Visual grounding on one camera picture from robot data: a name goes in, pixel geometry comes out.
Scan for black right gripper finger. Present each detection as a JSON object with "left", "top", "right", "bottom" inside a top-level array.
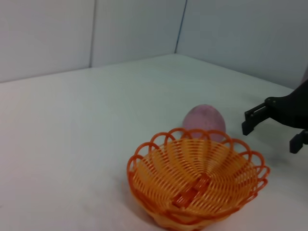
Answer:
[
  {"left": 242, "top": 102, "right": 273, "bottom": 136},
  {"left": 289, "top": 129, "right": 308, "bottom": 154}
]

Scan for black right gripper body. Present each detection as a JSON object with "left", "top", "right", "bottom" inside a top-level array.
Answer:
[{"left": 264, "top": 81, "right": 308, "bottom": 129}]

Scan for pink peach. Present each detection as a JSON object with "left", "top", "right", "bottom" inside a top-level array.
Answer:
[{"left": 182, "top": 104, "right": 227, "bottom": 142}]

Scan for orange woven plastic basket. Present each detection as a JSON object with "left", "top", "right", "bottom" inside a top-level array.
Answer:
[{"left": 127, "top": 128, "right": 270, "bottom": 229}]

